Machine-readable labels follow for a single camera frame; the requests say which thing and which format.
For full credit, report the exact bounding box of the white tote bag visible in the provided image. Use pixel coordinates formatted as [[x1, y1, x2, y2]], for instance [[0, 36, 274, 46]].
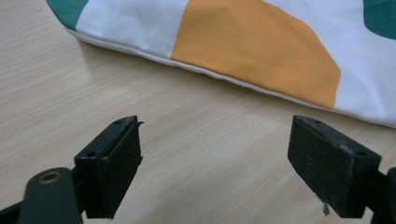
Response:
[[46, 0, 396, 129]]

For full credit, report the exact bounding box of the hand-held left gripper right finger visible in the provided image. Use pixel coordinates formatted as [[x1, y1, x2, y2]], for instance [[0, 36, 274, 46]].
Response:
[[287, 114, 382, 219]]

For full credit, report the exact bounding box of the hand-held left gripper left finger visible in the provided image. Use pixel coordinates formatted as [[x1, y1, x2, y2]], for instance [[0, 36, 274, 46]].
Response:
[[74, 115, 145, 219]]

